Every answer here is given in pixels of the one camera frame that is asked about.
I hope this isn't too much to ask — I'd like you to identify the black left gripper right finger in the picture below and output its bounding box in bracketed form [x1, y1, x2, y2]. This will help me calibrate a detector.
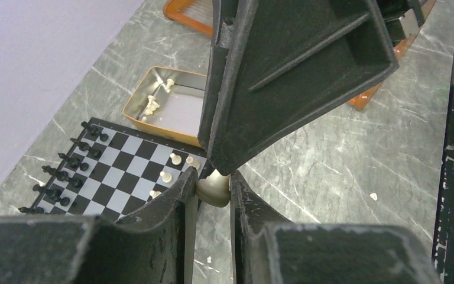
[229, 172, 440, 283]

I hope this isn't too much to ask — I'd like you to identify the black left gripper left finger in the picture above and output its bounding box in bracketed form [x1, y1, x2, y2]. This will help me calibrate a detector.
[0, 167, 199, 283]

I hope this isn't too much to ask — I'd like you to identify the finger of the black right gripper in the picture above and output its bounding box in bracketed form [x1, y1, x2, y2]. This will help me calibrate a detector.
[197, 1, 398, 175]

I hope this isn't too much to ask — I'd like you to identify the white chess pawn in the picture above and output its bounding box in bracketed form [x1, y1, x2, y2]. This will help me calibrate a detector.
[149, 190, 161, 199]
[170, 153, 182, 166]
[160, 171, 173, 183]

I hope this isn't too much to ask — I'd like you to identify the white chess bishop piece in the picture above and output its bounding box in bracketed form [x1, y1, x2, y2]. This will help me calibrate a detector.
[196, 170, 231, 208]

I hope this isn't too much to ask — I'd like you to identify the black white chess board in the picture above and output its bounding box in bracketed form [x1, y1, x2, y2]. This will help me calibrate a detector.
[17, 117, 214, 224]

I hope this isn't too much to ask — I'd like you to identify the yellow tray of white pieces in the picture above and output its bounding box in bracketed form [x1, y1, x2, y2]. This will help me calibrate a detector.
[122, 66, 206, 147]

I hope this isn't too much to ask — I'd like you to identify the black chess pieces row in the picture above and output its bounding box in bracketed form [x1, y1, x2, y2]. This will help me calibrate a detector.
[18, 121, 116, 215]

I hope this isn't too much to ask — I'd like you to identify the pile of white pieces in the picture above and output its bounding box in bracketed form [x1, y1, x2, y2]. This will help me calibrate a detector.
[140, 78, 175, 122]

